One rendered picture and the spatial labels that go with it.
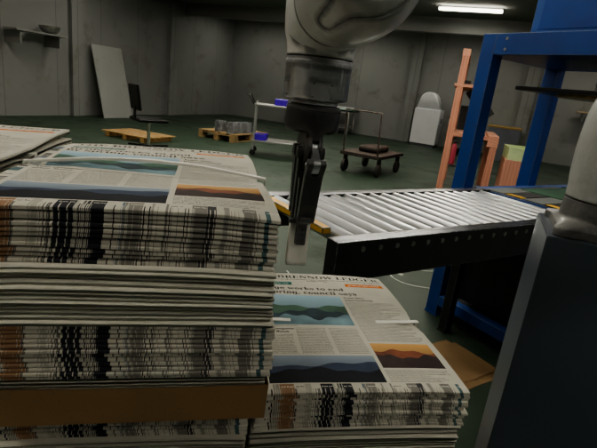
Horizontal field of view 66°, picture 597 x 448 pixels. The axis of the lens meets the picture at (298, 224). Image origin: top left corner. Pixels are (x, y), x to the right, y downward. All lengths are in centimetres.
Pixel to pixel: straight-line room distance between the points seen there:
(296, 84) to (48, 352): 41
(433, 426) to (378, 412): 8
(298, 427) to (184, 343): 21
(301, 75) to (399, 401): 43
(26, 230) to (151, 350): 16
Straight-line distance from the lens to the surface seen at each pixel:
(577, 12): 258
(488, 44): 266
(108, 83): 1201
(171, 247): 44
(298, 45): 63
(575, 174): 90
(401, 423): 67
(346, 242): 125
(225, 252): 44
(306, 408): 61
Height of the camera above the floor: 118
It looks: 16 degrees down
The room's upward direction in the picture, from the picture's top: 7 degrees clockwise
